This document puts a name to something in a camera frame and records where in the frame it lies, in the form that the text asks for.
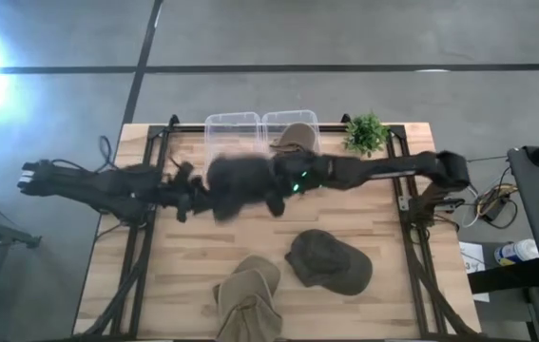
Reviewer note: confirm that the clear plastic bin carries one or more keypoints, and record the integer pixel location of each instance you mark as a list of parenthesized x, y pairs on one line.
[(231, 135), (278, 119)]

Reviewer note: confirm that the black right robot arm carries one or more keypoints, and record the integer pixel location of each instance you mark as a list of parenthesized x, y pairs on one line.
[(392, 168)]

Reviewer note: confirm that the small green potted plant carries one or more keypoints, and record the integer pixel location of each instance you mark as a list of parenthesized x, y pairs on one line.
[(365, 134)]

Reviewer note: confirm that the silver metal bracket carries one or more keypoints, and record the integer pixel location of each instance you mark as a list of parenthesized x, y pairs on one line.
[(403, 203)]

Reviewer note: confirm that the dark olive cap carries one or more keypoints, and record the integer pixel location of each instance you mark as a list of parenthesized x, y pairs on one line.
[(328, 263)]

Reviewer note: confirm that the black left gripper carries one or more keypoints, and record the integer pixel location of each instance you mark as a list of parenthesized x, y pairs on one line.
[(183, 199)]

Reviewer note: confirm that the khaki floppy hat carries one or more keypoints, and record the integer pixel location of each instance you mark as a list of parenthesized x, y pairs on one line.
[(247, 309)]

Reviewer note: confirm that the black metal table frame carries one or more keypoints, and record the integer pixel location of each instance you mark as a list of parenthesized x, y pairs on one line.
[(333, 127)]

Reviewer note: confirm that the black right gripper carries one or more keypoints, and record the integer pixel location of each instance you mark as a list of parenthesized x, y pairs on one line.
[(304, 173)]

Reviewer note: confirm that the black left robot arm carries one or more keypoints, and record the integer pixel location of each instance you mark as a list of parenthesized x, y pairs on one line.
[(107, 190)]

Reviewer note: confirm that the white blue canister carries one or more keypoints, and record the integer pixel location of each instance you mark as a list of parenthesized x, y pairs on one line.
[(516, 252)]

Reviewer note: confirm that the black cap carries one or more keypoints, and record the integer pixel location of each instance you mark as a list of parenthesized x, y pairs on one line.
[(238, 187)]

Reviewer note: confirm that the tan cap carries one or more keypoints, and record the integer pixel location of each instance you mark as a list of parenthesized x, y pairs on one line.
[(262, 267)]

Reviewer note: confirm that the white paper sheet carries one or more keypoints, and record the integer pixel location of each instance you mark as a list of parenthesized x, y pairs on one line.
[(473, 254)]

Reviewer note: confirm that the tan hat with brown brim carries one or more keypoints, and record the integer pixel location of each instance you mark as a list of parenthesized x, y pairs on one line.
[(297, 137)]

